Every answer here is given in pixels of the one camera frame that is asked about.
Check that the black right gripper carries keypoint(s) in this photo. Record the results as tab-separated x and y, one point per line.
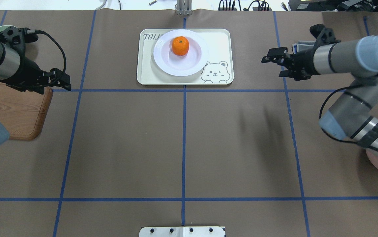
305	61

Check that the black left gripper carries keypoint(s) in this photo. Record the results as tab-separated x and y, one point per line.
27	73

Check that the orange fruit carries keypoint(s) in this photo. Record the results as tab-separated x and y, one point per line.
180	46

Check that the white round plate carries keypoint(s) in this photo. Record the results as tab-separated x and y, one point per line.
181	66

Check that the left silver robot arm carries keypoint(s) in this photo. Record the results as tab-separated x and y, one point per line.
9	64

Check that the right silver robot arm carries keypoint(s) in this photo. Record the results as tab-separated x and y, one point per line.
349	116

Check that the cream bear tray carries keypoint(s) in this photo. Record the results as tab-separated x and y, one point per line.
208	62

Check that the folded grey cloth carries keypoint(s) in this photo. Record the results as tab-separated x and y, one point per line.
303	45

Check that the wooden cutting board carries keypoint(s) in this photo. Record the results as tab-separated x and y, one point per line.
23	113

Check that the black usb hub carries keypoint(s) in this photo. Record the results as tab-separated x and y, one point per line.
244	5

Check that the black wrist camera with cable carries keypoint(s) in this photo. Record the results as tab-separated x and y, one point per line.
16	39

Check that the aluminium frame post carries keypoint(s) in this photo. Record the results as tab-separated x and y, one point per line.
184	7

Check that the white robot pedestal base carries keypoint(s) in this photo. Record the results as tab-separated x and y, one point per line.
183	231

